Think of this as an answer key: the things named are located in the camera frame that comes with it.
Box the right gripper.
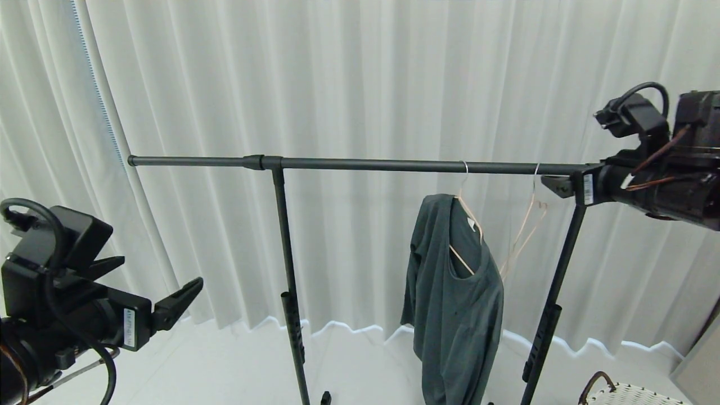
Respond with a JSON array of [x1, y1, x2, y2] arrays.
[[541, 160, 720, 231]]

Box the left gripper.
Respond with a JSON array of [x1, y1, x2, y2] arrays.
[[17, 256, 204, 392]]

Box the pink clothes hanger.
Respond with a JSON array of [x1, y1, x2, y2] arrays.
[[498, 163, 548, 280], [448, 161, 485, 276]]

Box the dark grey t-shirt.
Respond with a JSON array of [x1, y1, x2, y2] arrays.
[[400, 194, 505, 405]]

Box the black clothes rack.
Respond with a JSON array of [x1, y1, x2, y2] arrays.
[[128, 155, 604, 405]]

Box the white laundry basket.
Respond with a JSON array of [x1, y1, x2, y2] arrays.
[[578, 371, 692, 405]]

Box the white curtain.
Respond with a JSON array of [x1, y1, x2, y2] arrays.
[[0, 0, 720, 361]]

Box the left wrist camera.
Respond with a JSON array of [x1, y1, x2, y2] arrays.
[[1, 205, 125, 328]]

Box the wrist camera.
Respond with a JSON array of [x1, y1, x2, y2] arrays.
[[595, 93, 671, 164], [1, 205, 125, 328]]

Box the black cable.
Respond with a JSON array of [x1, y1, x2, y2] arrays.
[[610, 82, 670, 122], [0, 198, 117, 405]]

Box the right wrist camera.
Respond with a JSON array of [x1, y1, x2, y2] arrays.
[[595, 93, 671, 164]]

